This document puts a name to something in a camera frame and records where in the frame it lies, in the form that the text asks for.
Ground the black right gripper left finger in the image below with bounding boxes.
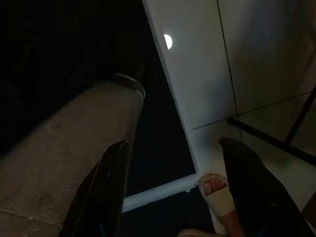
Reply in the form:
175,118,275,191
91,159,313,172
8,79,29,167
60,139,129,237

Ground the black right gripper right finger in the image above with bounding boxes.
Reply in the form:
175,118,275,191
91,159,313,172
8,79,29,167
218,137,315,237

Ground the cream rubber slipper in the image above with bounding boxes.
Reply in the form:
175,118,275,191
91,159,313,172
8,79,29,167
197,173,237,218

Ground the person's bare foot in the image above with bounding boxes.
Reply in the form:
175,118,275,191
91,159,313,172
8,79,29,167
203,179,247,237

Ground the silver robot leg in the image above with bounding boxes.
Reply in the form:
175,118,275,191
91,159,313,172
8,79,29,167
0,73,146,237

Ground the white floor edge trim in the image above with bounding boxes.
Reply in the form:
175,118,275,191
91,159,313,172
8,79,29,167
122,0,202,213

